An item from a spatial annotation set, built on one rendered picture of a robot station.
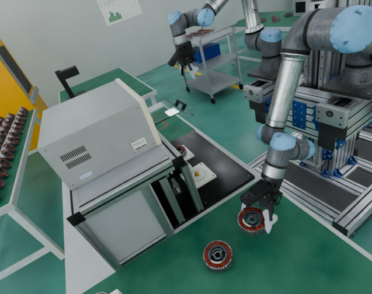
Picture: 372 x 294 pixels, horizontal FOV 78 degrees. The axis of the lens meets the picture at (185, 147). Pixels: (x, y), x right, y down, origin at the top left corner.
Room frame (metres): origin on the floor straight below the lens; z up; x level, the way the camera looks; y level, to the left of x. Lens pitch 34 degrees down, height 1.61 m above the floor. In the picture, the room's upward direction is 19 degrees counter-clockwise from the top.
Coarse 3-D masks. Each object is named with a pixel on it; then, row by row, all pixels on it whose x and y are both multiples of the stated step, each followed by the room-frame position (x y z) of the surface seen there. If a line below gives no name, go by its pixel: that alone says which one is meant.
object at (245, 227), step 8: (248, 208) 0.56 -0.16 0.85; (256, 208) 0.55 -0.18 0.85; (240, 216) 0.54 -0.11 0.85; (248, 216) 0.54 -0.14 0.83; (256, 216) 0.54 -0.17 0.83; (240, 224) 0.51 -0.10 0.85; (248, 224) 0.51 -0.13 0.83; (256, 224) 0.50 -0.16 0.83; (264, 224) 0.48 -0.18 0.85; (248, 232) 0.48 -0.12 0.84; (256, 232) 0.46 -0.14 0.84; (264, 232) 0.47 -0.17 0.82
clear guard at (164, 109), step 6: (162, 102) 1.35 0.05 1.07; (168, 102) 1.32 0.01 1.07; (150, 108) 1.31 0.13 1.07; (156, 108) 1.29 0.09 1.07; (162, 108) 1.26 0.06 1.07; (168, 108) 1.23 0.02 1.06; (174, 108) 1.20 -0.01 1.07; (180, 108) 1.21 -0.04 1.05; (156, 114) 1.21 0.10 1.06; (162, 114) 1.18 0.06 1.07; (168, 114) 1.15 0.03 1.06; (174, 114) 1.13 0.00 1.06; (192, 114) 1.16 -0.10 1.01; (156, 120) 1.13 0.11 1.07; (162, 120) 1.11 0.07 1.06
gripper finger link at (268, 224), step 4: (264, 212) 0.50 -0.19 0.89; (268, 212) 0.49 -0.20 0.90; (264, 216) 0.49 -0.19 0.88; (268, 216) 0.48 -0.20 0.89; (272, 216) 0.49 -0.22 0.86; (276, 216) 0.49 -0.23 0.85; (268, 220) 0.47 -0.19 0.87; (272, 220) 0.47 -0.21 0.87; (276, 220) 0.48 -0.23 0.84; (268, 224) 0.47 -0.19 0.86; (272, 224) 0.47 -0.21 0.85; (268, 228) 0.46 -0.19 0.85; (268, 232) 0.46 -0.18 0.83
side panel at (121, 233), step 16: (144, 192) 0.63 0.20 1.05; (112, 208) 0.61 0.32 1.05; (128, 208) 0.62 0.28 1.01; (144, 208) 0.63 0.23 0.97; (80, 224) 0.56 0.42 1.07; (96, 224) 0.58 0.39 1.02; (112, 224) 0.60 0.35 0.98; (128, 224) 0.61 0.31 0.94; (144, 224) 0.62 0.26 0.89; (160, 224) 0.63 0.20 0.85; (96, 240) 0.56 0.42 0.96; (112, 240) 0.59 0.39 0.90; (128, 240) 0.60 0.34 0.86; (144, 240) 0.61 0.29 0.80; (160, 240) 0.62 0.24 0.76; (112, 256) 0.57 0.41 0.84; (128, 256) 0.59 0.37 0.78
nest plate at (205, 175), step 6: (192, 168) 0.99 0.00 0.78; (198, 168) 0.97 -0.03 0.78; (204, 168) 0.96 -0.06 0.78; (192, 174) 0.94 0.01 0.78; (204, 174) 0.91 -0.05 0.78; (210, 174) 0.89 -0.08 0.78; (198, 180) 0.88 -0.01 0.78; (204, 180) 0.86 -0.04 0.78; (210, 180) 0.86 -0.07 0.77; (198, 186) 0.84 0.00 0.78
